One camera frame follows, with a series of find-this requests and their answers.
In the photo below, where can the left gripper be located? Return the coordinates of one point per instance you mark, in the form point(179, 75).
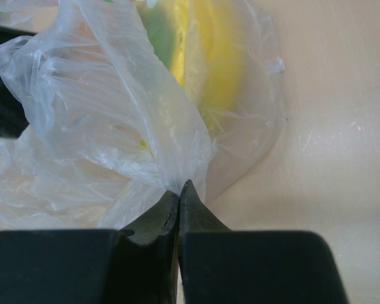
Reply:
point(12, 116)

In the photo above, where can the green starfruit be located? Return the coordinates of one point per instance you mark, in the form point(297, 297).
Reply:
point(165, 24)

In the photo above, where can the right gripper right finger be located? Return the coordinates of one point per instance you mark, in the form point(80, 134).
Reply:
point(219, 265)

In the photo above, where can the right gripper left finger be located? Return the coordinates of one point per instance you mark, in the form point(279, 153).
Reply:
point(136, 264)

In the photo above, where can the clear plastic bag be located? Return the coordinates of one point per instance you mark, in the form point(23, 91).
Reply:
point(110, 128)

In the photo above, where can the yellow banana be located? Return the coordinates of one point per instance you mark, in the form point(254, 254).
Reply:
point(218, 28)

